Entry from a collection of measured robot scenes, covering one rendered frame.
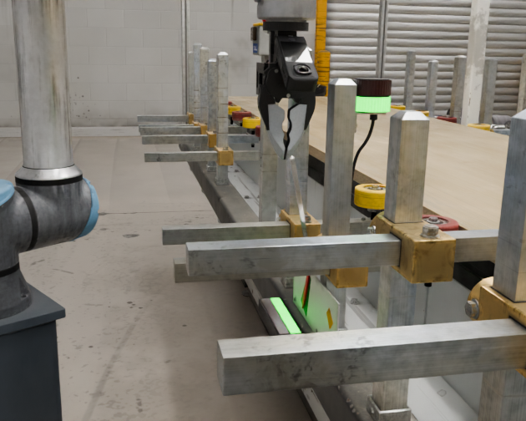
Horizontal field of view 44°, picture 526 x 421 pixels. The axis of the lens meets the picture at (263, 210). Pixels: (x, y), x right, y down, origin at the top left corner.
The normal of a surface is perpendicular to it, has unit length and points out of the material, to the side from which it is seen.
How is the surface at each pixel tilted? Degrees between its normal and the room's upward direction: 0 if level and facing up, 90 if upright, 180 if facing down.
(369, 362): 90
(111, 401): 0
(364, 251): 90
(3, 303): 70
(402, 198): 90
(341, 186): 90
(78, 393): 0
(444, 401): 0
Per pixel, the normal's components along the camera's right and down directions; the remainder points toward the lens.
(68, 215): 0.77, 0.17
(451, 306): -0.98, 0.04
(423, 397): 0.02, -0.97
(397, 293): 0.21, 0.24
